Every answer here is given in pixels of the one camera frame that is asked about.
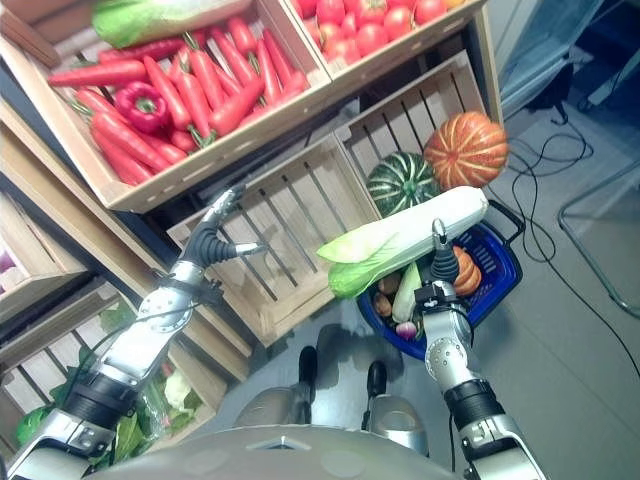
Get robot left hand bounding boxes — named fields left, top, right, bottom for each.
left=179, top=184, right=267, bottom=274

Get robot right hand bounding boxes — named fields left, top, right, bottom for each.
left=430, top=217, right=461, bottom=294

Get large napa cabbage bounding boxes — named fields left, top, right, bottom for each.
left=316, top=185, right=490, bottom=301

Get blue plastic shopping basket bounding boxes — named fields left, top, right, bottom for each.
left=356, top=199, right=527, bottom=362

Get green leafy vegetables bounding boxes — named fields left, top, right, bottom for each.
left=14, top=299, right=206, bottom=471

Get small orange pumpkin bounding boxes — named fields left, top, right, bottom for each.
left=451, top=245, right=483, bottom=298

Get white green vegetable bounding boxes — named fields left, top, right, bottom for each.
left=390, top=260, right=424, bottom=324

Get brown potato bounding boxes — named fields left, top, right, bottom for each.
left=373, top=291, right=395, bottom=319
left=376, top=271, right=402, bottom=297

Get wooden crate with carrots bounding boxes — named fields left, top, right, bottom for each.
left=0, top=0, right=334, bottom=215

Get empty slatted wooden crate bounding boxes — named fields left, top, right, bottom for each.
left=166, top=133, right=382, bottom=349

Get green striped pumpkin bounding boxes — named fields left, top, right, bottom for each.
left=365, top=151, right=443, bottom=219

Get red carrot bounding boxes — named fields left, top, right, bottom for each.
left=226, top=15, right=260, bottom=57
left=255, top=38, right=283, bottom=107
left=208, top=76, right=266, bottom=138
left=209, top=26, right=257, bottom=87
left=89, top=126, right=155, bottom=188
left=279, top=69, right=312, bottom=100
left=73, top=88, right=132, bottom=127
left=174, top=71, right=215, bottom=142
left=142, top=55, right=194, bottom=132
left=47, top=58, right=150, bottom=89
left=136, top=131, right=190, bottom=167
left=89, top=110, right=172, bottom=175
left=188, top=49, right=227, bottom=113
left=97, top=36, right=188, bottom=64
left=261, top=28, right=297, bottom=90
left=169, top=128, right=200, bottom=155

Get large orange pumpkin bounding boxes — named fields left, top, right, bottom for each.
left=423, top=111, right=511, bottom=192

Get wooden crate with leafy greens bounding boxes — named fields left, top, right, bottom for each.
left=0, top=277, right=230, bottom=454

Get white cauliflower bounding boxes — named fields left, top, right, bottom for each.
left=163, top=368, right=194, bottom=412

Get red bell pepper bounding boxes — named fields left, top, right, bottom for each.
left=113, top=80, right=172, bottom=135

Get slatted wooden crate with pumpkins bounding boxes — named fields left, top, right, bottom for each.
left=333, top=48, right=504, bottom=222

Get robot right leg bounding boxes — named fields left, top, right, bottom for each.
left=360, top=359, right=432, bottom=457

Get robot leg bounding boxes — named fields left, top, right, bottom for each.
left=360, top=359, right=432, bottom=457
left=233, top=344, right=319, bottom=430

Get robot left leg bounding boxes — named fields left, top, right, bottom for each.
left=233, top=344, right=319, bottom=430

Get light wooden crate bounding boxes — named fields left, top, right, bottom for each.
left=0, top=188, right=92, bottom=324

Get wooden crate with tomatoes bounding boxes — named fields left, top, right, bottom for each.
left=282, top=0, right=489, bottom=84

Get robot silver torso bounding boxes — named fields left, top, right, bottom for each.
left=82, top=424, right=469, bottom=480

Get black floor cable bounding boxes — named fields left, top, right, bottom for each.
left=504, top=49, right=640, bottom=381

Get grey metal tube frame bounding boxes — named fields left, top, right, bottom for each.
left=556, top=158, right=640, bottom=321

